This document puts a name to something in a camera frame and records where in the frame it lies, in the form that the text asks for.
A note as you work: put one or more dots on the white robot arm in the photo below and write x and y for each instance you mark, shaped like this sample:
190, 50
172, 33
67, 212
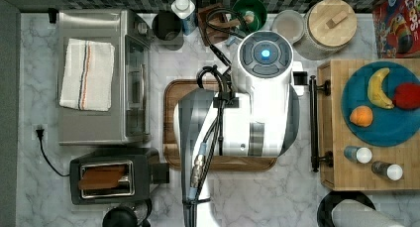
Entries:
249, 110

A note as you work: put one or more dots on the wooden cutting board tray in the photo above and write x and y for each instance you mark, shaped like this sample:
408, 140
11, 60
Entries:
176, 90

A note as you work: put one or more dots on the stainless steel toaster oven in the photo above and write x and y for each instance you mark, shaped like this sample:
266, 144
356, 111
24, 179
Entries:
128, 119

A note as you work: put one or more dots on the wooden utensil holder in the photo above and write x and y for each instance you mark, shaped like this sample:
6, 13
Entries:
215, 23

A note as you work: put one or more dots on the black cup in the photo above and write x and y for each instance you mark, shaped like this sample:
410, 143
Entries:
168, 30

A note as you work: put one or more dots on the green mug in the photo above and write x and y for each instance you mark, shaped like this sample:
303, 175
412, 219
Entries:
253, 8

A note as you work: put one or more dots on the white blue milk bottle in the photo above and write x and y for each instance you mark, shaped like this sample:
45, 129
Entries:
185, 11

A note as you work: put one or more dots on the black toaster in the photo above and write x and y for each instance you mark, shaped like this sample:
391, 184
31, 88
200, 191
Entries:
116, 175

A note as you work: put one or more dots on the white striped dish towel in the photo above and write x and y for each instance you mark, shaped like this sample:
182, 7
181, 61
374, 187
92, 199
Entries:
87, 78

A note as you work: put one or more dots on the canister with wooden lid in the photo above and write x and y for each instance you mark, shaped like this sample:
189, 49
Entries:
328, 27

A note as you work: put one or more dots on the orange fruit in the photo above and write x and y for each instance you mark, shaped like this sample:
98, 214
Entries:
362, 116

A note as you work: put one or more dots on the blue salt shaker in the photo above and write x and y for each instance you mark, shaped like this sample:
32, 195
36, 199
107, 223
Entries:
360, 155

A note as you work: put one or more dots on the paper towel roll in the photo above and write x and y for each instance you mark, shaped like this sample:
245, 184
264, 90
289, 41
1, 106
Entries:
351, 209

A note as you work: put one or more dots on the yellow banana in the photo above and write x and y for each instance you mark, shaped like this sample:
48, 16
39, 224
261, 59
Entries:
375, 93

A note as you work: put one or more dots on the blue plate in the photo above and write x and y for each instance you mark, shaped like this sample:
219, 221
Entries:
389, 127

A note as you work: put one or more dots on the dark pepper shaker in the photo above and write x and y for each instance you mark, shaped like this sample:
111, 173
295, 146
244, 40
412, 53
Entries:
390, 171

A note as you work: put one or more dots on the red Froot Loops box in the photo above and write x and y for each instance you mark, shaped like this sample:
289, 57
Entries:
397, 28

